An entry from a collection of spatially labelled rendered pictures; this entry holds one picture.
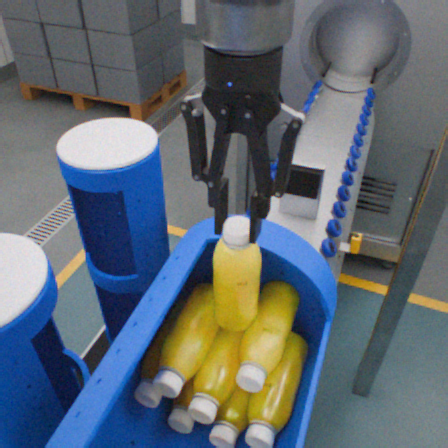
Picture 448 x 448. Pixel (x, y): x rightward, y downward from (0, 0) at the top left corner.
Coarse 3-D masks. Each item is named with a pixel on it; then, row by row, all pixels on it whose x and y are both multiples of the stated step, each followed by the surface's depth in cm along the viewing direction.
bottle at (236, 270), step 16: (224, 240) 57; (224, 256) 57; (240, 256) 56; (256, 256) 58; (224, 272) 58; (240, 272) 57; (256, 272) 59; (224, 288) 60; (240, 288) 59; (256, 288) 61; (224, 304) 62; (240, 304) 61; (256, 304) 64; (224, 320) 64; (240, 320) 63
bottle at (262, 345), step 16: (272, 288) 71; (288, 288) 71; (272, 304) 69; (288, 304) 69; (256, 320) 67; (272, 320) 66; (288, 320) 68; (256, 336) 64; (272, 336) 64; (288, 336) 67; (240, 352) 64; (256, 352) 63; (272, 352) 63; (272, 368) 63
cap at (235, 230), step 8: (240, 216) 58; (224, 224) 56; (232, 224) 56; (240, 224) 56; (248, 224) 56; (224, 232) 56; (232, 232) 55; (240, 232) 55; (248, 232) 55; (232, 240) 56; (240, 240) 55; (248, 240) 56
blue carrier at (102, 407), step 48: (192, 240) 67; (288, 240) 65; (192, 288) 83; (336, 288) 70; (144, 336) 53; (96, 384) 50; (96, 432) 44; (144, 432) 67; (192, 432) 70; (288, 432) 63
